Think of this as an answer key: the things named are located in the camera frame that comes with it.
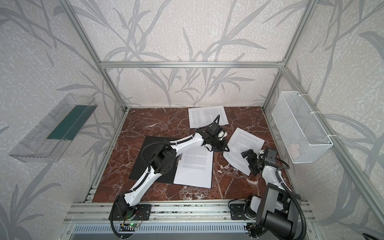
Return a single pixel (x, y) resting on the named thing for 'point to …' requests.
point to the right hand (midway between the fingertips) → (245, 153)
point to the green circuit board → (133, 225)
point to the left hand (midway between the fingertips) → (231, 147)
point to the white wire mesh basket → (300, 132)
